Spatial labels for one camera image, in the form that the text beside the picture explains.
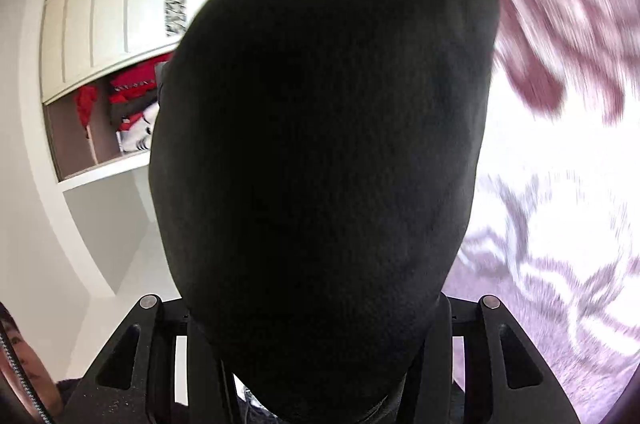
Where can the white sliding wardrobe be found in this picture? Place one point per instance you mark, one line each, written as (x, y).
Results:
(86, 183)

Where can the red clothes in wardrobe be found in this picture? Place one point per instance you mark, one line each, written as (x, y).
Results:
(132, 102)

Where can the floral purple bed blanket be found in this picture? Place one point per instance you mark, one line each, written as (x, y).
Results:
(554, 230)

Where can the person's face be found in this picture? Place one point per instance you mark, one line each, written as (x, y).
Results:
(35, 370)

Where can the black leather jacket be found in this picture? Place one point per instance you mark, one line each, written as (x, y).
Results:
(312, 170)

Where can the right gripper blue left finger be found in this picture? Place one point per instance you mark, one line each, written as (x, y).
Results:
(132, 380)

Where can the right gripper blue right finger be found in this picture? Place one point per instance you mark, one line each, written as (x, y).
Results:
(506, 378)

